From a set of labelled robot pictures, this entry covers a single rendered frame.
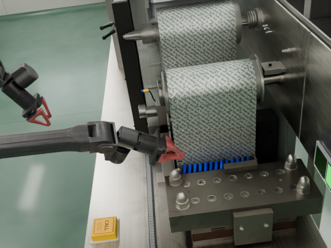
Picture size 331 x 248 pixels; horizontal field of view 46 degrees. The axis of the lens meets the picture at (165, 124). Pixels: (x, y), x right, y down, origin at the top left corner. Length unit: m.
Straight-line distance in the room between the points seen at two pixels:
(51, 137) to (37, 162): 2.11
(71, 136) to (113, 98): 0.82
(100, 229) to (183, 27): 0.65
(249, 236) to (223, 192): 0.13
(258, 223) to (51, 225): 1.75
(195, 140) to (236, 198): 0.20
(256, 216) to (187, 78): 0.40
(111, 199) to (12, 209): 1.60
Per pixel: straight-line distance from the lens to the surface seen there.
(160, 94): 1.05
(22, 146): 1.04
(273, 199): 1.06
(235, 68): 1.06
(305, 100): 0.99
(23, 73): 1.39
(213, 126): 1.09
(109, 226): 1.18
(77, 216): 2.58
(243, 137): 1.14
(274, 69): 1.09
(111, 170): 1.40
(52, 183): 2.90
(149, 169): 1.37
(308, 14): 0.95
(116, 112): 1.72
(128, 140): 1.07
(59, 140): 1.04
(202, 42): 1.23
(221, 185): 1.09
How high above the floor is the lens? 1.77
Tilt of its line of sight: 33 degrees down
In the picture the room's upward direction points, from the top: 8 degrees counter-clockwise
